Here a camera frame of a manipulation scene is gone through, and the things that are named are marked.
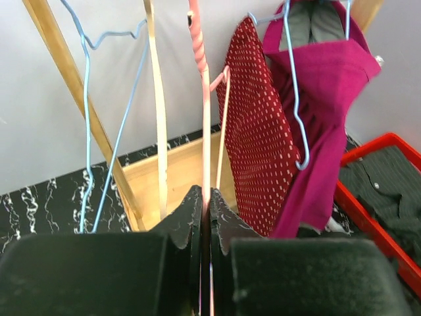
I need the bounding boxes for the dark striped clothes in crate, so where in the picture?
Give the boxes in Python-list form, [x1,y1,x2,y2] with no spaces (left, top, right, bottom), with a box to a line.
[339,145,420,265]

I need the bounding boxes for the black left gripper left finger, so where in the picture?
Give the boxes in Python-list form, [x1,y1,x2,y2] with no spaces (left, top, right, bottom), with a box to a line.
[1,186,202,315]

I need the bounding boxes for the wooden clothes rack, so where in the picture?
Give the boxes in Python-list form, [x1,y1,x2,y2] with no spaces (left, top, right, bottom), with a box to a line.
[21,0,385,233]

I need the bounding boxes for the light blue wire hanger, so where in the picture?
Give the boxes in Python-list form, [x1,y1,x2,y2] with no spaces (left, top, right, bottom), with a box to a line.
[61,0,151,234]

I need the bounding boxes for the blue wire hanger magenta skirt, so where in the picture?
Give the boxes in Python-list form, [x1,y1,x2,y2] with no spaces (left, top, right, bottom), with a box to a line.
[315,0,355,40]

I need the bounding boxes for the red polka dot skirt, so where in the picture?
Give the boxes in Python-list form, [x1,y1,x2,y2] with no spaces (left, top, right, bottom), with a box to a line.
[216,16,300,236]

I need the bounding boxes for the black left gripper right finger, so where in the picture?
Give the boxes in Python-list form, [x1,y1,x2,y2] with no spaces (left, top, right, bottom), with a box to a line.
[209,190,412,315]

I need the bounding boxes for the red plastic crate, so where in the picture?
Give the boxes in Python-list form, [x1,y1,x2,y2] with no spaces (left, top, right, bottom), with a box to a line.
[335,133,420,294]

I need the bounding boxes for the blue wire hanger red skirt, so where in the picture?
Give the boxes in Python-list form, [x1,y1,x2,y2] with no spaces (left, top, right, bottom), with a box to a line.
[247,0,310,171]

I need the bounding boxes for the pink wire hanger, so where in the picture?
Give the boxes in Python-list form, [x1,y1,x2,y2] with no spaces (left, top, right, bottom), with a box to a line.
[187,0,231,316]

